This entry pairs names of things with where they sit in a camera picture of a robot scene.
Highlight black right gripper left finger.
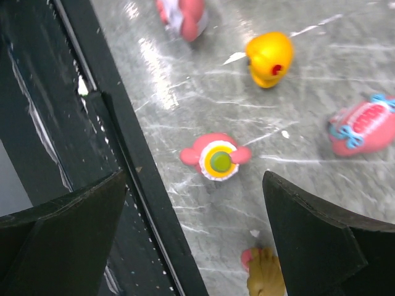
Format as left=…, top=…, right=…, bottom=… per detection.
left=1, top=170, right=126, bottom=295

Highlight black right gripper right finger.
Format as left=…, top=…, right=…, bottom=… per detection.
left=262, top=171, right=394, bottom=296

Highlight pink toy with blue bows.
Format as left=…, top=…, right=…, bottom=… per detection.
left=328, top=93, right=394, bottom=157

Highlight pink toy with green hat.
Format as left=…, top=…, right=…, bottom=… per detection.
left=180, top=133, right=252, bottom=181

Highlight olive brown pink toy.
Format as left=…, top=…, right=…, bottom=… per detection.
left=241, top=247, right=286, bottom=296

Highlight yellow duck burger toy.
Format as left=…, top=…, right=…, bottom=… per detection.
left=245, top=31, right=294, bottom=89

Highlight pink white lying toy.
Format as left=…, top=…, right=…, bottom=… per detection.
left=156, top=0, right=208, bottom=42

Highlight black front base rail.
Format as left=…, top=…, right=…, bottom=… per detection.
left=1, top=1, right=207, bottom=295

